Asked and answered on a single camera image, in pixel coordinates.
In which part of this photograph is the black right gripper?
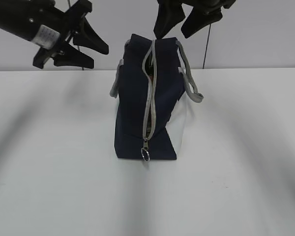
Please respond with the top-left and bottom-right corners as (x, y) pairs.
(153, 0), (236, 38)

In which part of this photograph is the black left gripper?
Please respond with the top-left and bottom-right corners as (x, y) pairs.
(27, 0), (109, 69)

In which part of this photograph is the navy and white lunch bag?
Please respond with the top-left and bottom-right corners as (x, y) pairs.
(110, 34), (203, 161)

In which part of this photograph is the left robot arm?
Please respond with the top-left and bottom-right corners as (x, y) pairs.
(0, 0), (109, 69)

